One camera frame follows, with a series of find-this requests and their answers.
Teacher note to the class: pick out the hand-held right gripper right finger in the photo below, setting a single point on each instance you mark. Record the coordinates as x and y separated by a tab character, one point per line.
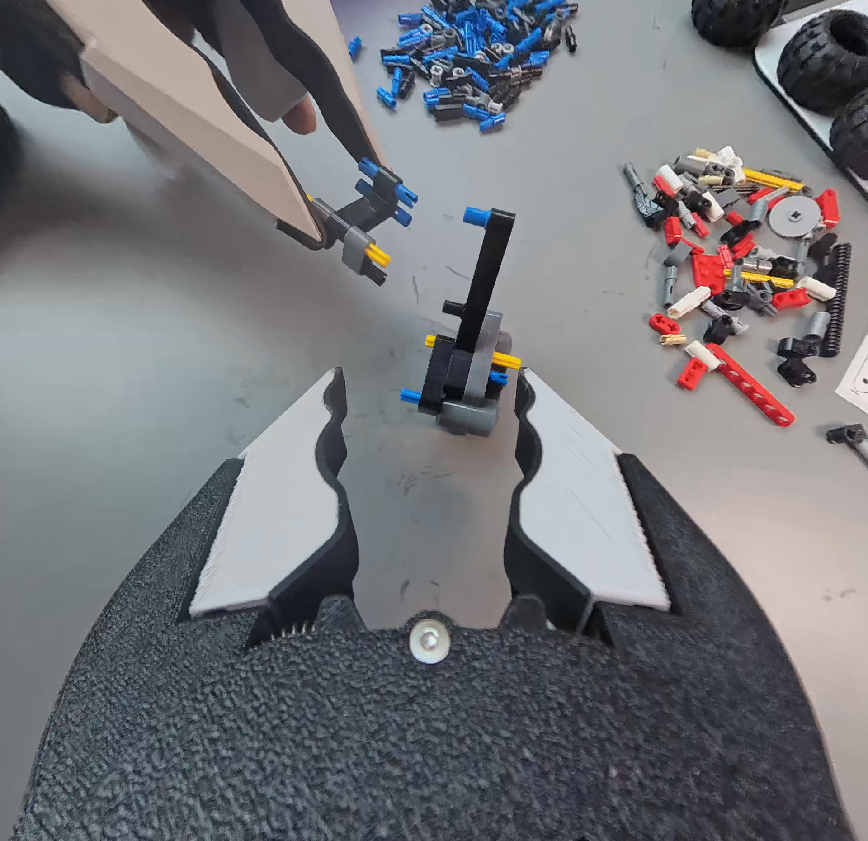
590	515

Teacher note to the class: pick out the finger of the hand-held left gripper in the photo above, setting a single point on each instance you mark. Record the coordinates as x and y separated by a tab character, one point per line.
156	74
356	95

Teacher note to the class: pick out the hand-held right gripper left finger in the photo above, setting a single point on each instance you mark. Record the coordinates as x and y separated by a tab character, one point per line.
278	515

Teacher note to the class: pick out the small black blue brick assembly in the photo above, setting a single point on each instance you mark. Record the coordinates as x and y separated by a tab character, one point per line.
366	210

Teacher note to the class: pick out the black grey lever brick assembly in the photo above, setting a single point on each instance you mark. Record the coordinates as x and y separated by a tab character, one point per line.
485	278

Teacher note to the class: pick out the grey desk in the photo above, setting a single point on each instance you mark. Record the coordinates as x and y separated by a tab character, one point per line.
169	298

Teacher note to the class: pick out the person's left hand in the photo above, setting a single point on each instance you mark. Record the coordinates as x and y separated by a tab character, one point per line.
300	116

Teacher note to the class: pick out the pile of blue black pins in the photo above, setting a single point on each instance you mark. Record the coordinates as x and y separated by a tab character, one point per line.
468	61

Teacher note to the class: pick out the red perforated beam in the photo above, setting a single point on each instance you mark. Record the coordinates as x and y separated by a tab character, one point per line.
749	383

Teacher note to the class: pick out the black connector with grey axle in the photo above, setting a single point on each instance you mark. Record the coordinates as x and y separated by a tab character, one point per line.
844	435

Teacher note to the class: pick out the pile of mixed brick pieces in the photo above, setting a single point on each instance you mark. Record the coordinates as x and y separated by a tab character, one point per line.
732	258

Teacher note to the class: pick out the white sticker sheet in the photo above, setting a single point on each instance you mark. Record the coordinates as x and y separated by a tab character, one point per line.
858	380

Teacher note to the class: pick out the grey round disc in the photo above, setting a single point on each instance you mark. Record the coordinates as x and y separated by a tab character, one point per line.
793	217

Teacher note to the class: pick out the black toy tyre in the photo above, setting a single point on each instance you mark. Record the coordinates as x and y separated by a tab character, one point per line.
739	7
851	135
824	61

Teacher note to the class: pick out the white flat tray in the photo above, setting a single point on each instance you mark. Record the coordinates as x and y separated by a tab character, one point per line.
817	132

